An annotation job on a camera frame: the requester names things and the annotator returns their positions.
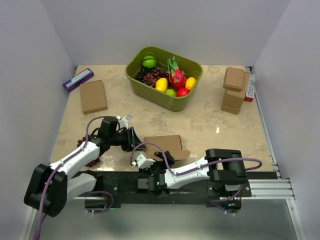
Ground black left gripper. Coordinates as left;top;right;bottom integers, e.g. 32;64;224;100
109;126;146;152

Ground aluminium frame rail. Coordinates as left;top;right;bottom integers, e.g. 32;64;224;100
248;162;295;200

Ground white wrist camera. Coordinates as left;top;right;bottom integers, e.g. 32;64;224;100
116;114;133;129
131;152;156;169

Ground red toy apple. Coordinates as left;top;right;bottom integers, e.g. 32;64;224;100
176;87;190;97

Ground green toy watermelon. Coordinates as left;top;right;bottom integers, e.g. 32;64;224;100
141;55;157;69

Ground red grapes on table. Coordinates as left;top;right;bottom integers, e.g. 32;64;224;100
76;137;101;167

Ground green toy lime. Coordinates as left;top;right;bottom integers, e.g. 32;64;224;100
165;88;177;97

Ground olive green plastic basin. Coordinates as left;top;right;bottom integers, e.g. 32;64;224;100
125;46;203;112

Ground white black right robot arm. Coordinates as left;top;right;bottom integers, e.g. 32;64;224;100
132;148;248;197

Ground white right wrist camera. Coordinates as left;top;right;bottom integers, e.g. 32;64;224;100
131;152;156;169

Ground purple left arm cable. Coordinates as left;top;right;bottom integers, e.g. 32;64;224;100
32;115;121;240

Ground dark red toy grapes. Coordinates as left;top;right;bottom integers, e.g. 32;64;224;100
143;67;169;88

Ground red toy dragon fruit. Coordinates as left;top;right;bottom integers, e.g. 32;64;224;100
167;57;187;91

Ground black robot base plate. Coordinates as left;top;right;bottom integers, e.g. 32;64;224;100
74;169;252;213

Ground yellow orange toy mango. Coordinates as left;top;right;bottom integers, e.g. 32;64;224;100
185;77;197;91

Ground dark blue toy grapes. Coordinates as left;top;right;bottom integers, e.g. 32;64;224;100
135;68;149;82

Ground flat brown cardboard box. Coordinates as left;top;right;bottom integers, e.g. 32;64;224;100
79;80;108;115

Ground purple white small box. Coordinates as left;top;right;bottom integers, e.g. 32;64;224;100
62;68;94;93

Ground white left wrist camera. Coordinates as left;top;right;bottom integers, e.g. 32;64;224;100
116;114;133;129

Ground brown cardboard box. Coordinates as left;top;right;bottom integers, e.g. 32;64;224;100
144;135;190;161
79;80;108;115

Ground stacked brown cardboard boxes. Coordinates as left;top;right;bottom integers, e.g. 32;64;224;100
221;67;251;115

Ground white red box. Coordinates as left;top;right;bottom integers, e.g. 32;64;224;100
244;73;256;102

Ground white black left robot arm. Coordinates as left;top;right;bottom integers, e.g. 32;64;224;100
23;114;145;217

